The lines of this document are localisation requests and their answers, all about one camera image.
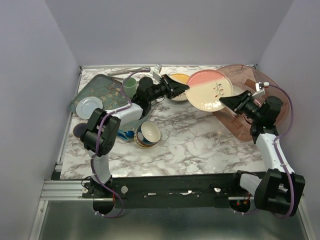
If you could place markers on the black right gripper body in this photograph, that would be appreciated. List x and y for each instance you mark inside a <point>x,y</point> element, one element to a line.
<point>253,109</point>

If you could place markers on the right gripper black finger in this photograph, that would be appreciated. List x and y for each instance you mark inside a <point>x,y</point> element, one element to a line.
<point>240,110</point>
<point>233,102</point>

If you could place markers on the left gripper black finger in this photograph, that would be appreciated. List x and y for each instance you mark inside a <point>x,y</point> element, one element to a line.
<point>172,83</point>
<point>178,89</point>

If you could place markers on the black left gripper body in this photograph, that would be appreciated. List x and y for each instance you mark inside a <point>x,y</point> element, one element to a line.
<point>158,92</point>

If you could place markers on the yellow and cream plate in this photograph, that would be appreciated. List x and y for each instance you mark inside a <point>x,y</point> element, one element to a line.
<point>183,79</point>

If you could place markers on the pink and cream plate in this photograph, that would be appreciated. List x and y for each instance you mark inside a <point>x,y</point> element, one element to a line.
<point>206,87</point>

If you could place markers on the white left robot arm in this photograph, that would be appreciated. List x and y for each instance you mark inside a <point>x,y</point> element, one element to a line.
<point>102,127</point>

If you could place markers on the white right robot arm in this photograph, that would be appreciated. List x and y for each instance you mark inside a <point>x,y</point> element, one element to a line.
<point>280,189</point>

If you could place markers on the transparent pink plastic bin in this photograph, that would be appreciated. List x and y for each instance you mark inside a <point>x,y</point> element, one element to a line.
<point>243,78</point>

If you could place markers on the metal serving tongs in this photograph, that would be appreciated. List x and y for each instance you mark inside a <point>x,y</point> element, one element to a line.
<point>145,69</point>

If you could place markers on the green plastic cup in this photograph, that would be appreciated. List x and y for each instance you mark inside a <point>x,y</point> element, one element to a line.
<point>130,87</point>

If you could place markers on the patterned ceramic bowl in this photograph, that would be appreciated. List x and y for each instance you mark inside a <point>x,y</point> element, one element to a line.
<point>147,134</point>

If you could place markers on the floral teal tray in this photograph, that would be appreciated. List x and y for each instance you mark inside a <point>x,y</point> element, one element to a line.
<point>101,87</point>

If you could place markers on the blue spoon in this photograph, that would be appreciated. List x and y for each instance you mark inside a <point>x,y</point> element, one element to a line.
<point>126,135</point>

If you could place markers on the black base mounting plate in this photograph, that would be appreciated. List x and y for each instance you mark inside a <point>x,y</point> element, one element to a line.
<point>240,203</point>

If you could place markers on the light blue saucer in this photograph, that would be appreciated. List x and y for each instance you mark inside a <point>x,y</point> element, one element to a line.
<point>86,107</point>

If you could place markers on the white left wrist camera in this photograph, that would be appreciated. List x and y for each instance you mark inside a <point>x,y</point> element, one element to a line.
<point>156,72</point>

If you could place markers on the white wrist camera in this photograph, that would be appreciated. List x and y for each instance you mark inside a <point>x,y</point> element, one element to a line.
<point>260,89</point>
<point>156,72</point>

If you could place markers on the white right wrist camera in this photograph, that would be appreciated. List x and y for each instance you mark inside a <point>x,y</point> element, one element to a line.
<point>260,89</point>

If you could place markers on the aluminium frame rail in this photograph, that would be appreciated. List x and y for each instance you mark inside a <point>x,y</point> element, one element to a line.
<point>62,190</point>

